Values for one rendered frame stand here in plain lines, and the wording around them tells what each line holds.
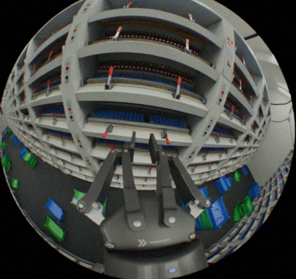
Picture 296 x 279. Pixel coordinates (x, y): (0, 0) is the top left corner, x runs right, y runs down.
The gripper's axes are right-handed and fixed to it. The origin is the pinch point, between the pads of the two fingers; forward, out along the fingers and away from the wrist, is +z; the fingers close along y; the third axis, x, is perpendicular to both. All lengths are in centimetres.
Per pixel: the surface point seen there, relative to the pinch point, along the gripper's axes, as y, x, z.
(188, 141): 26.5, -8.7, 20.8
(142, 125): 1.4, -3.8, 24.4
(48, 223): -110, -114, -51
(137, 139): -0.3, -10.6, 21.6
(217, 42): 27, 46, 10
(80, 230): -58, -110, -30
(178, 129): 20.3, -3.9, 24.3
